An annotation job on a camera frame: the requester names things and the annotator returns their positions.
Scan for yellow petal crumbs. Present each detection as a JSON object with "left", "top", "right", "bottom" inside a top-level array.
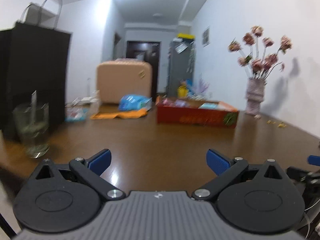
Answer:
[{"left": 267, "top": 120, "right": 287, "bottom": 128}]

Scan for blue snack packet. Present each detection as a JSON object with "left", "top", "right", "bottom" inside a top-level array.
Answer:
[{"left": 65, "top": 107, "right": 88, "bottom": 122}]

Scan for orange cloth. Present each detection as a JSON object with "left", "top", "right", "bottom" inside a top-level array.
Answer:
[{"left": 90, "top": 108, "right": 148, "bottom": 120}]

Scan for blue tissue pack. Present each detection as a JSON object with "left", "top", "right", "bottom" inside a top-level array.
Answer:
[{"left": 118, "top": 94, "right": 152, "bottom": 112}]

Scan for red orange cardboard box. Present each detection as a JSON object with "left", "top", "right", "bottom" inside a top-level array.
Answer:
[{"left": 156, "top": 96, "right": 239, "bottom": 128}]

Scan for pink textured vase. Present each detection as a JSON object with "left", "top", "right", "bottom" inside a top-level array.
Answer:
[{"left": 245, "top": 77, "right": 265, "bottom": 116}]

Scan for drinking glass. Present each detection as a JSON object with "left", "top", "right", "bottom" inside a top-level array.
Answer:
[{"left": 13, "top": 91, "right": 49, "bottom": 159}]

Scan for pink hard-shell suitcase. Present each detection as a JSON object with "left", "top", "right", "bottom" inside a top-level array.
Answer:
[{"left": 96, "top": 59, "right": 150, "bottom": 104}]

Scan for dried pink rose bouquet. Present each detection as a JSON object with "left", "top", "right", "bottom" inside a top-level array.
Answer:
[{"left": 228, "top": 25, "right": 293, "bottom": 81}]

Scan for grey metal cabinet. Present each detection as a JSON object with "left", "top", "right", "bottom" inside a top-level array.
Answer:
[{"left": 166, "top": 38, "right": 194, "bottom": 98}]

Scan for dark entrance door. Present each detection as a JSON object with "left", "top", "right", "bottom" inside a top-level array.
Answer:
[{"left": 126, "top": 41, "right": 161, "bottom": 101}]

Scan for black paper shopping bag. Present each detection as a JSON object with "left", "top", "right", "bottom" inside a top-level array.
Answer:
[{"left": 1, "top": 5, "right": 71, "bottom": 141}]

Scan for cluttered wire storage rack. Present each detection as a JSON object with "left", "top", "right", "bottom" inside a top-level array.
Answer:
[{"left": 177, "top": 78, "right": 209, "bottom": 100}]

